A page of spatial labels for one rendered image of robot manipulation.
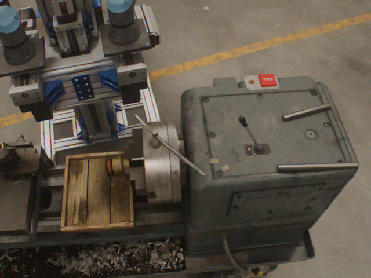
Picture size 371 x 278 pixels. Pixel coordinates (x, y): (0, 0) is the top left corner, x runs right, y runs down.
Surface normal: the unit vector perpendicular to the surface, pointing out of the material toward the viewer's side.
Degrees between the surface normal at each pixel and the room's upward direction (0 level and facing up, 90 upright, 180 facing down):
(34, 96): 90
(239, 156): 0
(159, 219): 0
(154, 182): 57
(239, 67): 0
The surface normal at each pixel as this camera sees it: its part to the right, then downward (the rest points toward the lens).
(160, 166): 0.06, 0.04
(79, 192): 0.00, -0.56
